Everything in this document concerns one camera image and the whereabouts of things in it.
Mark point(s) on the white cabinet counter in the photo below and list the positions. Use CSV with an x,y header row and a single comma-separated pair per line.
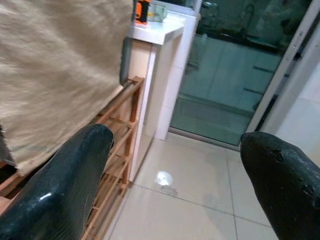
x,y
160,35

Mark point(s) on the beige fabric cloth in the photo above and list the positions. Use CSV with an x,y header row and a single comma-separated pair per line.
x,y
50,62

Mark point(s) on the dark glass sliding door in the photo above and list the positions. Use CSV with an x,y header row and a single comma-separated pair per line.
x,y
225,75

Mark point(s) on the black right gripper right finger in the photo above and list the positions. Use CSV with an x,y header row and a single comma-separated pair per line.
x,y
287,190

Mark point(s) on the orange black tool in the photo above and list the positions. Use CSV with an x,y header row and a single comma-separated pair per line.
x,y
140,10

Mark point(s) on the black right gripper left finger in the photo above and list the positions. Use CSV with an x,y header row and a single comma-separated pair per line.
x,y
57,190

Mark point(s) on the white door frame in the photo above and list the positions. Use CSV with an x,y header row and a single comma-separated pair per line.
x,y
282,67

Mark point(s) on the wooden slatted rack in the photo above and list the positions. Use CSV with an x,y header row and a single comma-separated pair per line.
x,y
130,110

